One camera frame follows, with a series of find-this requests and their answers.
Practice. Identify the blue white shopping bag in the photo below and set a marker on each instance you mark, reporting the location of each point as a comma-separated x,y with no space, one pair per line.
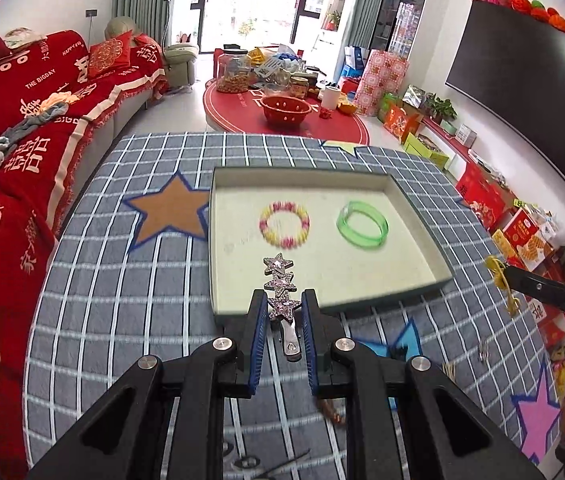
357,57

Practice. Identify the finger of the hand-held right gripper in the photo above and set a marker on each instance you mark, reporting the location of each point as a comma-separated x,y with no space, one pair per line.
537,286

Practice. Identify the black hair pins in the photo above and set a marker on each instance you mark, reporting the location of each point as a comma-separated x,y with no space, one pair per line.
282,464

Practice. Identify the red embroidered cushion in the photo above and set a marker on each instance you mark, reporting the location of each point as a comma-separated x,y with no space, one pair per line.
110,55

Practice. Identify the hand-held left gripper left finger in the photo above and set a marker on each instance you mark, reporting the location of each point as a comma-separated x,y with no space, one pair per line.
257,340

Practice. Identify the potted green plant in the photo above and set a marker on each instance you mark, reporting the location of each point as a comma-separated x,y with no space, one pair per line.
442,107

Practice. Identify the round red coffee table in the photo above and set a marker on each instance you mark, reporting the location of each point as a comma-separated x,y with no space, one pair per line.
242,115

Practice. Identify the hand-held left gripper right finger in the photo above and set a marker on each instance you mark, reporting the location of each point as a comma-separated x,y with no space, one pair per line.
311,340

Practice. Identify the clear plastic snack jar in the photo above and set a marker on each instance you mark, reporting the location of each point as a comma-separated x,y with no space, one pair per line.
233,72

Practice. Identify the red plastic colander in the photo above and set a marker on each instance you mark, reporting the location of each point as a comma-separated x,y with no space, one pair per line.
285,110

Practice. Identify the white cup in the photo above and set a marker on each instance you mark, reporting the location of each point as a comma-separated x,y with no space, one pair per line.
331,99

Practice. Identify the small silver clip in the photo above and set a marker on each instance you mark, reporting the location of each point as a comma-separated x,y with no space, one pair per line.
483,350

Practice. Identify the pale green recliner armchair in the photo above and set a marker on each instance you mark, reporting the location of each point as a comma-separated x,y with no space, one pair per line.
177,60

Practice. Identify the red patterned gift bag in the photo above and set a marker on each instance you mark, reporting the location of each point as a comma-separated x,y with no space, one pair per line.
380,82

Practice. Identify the green curtain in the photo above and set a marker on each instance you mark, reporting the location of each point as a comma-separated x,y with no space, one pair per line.
367,5
147,0

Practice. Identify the sofa with red printed cover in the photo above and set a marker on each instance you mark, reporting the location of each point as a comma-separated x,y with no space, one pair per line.
12,185

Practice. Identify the small glass jar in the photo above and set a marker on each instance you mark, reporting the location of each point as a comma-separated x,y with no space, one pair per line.
299,87

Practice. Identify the dark glass cabinet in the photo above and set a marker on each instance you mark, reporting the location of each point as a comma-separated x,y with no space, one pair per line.
402,0

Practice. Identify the green translucent bangle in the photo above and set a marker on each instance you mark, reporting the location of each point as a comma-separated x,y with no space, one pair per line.
345,231

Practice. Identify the red gift box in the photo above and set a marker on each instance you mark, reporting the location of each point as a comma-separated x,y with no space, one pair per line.
482,197

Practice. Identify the row of colourful paper ornaments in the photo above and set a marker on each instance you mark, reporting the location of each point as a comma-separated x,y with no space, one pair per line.
537,12

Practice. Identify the shallow white tray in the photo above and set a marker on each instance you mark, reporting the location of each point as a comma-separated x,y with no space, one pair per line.
322,270

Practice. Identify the orange patterned box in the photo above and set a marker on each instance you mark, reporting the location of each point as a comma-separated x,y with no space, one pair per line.
402,122

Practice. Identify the large black television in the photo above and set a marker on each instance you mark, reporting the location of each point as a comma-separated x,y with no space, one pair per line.
527,95

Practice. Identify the orange snack box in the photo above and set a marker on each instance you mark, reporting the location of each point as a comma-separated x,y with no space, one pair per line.
517,235

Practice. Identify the grey checkered star tablecloth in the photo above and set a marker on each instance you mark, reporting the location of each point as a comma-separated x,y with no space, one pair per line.
112,285

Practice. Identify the silver star hair clip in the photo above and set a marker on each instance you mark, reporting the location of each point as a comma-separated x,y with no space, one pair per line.
281,307

